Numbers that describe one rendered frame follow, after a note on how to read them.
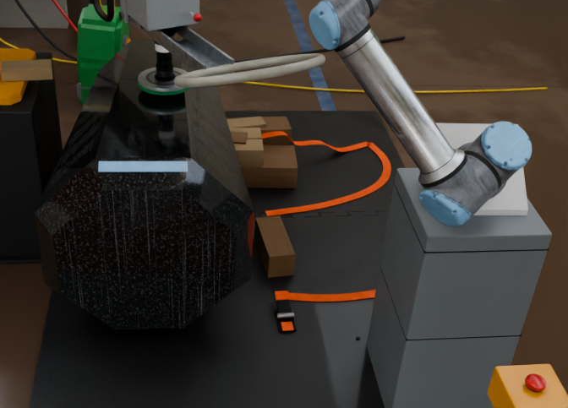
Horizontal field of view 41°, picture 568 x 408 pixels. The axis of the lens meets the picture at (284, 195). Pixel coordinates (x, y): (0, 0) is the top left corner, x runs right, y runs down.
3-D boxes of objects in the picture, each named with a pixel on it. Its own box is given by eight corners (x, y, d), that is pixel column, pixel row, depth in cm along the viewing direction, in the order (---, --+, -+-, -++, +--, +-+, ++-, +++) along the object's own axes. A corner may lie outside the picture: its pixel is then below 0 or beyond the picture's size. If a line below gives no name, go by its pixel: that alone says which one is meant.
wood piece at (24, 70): (2, 82, 309) (0, 70, 307) (3, 72, 317) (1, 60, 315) (53, 79, 315) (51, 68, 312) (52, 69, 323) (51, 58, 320)
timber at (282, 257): (293, 275, 338) (295, 254, 331) (267, 278, 335) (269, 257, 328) (278, 236, 362) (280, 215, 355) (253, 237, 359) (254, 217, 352)
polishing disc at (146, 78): (169, 64, 317) (169, 62, 317) (202, 82, 305) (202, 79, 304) (127, 78, 304) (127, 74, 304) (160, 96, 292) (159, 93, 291)
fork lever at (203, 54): (117, 19, 306) (116, 7, 303) (161, 13, 315) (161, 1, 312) (193, 80, 257) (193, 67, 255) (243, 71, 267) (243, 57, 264)
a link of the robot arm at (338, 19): (507, 194, 214) (359, -27, 194) (467, 235, 210) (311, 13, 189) (474, 193, 229) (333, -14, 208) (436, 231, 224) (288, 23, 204)
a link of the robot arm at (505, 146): (521, 163, 231) (547, 144, 214) (486, 199, 226) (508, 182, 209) (485, 128, 233) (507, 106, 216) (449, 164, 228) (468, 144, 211)
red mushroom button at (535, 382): (528, 394, 145) (531, 387, 144) (521, 378, 148) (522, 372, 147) (548, 394, 145) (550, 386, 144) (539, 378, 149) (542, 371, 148)
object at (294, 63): (151, 87, 252) (150, 78, 251) (275, 62, 275) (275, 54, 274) (216, 89, 210) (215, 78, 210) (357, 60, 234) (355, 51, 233)
